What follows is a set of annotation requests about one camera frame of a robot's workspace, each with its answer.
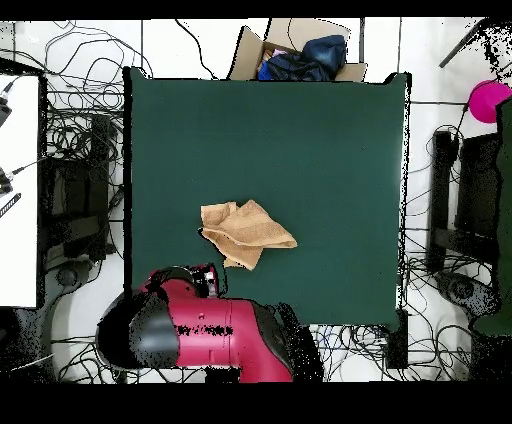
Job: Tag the tan terry towel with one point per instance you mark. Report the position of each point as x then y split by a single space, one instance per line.
248 232

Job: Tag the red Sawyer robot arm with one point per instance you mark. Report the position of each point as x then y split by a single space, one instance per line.
224 332

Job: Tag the dark green table cloth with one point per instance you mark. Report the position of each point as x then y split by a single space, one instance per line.
506 200
280 160

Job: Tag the round grey stand base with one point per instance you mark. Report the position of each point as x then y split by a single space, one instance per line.
67 276
464 290

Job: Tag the white desk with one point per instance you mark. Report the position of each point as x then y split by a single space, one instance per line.
20 248

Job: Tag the black slotted bar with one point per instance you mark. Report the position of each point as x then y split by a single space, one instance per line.
10 205

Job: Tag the open cardboard box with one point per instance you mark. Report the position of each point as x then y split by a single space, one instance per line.
248 56

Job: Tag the dark navy garment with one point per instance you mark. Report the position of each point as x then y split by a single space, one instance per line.
292 68

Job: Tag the blue denim jeans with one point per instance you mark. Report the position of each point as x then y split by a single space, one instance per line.
324 50

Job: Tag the magenta round object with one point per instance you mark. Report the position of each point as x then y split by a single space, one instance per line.
486 102

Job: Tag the black rod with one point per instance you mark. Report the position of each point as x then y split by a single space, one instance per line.
460 46

